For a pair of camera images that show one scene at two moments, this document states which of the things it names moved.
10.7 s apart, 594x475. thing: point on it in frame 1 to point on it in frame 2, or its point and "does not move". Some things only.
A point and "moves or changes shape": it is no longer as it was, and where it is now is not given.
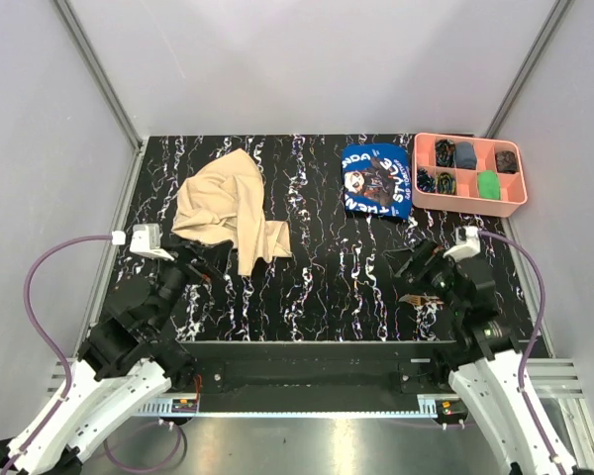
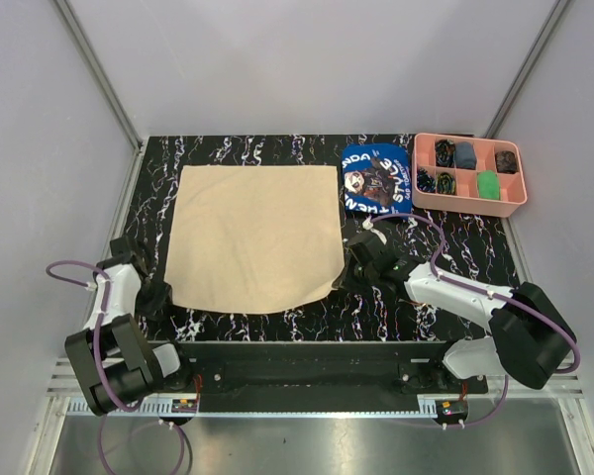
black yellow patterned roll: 445,183 does not move
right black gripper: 429,254 to 346,276
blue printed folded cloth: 377,179 does not move
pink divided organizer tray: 465,174 does not move
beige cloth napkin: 225,202 moves or changes shape
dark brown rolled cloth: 505,162 does not move
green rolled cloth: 489,185 does not move
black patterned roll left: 425,182 does not move
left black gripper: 214,258 to 162,294
